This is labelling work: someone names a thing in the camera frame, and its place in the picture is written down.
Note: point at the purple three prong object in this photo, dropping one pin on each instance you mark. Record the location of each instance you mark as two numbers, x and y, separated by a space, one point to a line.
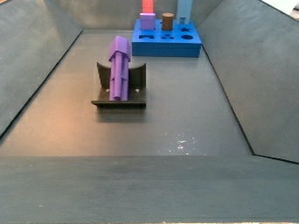
120 59

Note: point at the black curved fixture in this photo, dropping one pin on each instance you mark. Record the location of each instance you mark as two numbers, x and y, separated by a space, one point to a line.
137 89

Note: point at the blue foam peg board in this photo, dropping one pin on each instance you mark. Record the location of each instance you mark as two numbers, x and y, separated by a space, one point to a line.
181 42

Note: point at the light blue two prong peg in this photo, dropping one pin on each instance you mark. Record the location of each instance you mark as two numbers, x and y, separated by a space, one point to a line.
184 12

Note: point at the light purple square peg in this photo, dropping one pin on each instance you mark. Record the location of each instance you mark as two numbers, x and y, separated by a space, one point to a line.
148 21

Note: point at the brown cylinder peg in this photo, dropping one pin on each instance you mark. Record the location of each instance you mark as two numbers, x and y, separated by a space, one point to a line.
168 21

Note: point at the red rectangular block peg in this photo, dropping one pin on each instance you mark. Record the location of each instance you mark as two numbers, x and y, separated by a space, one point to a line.
149 6

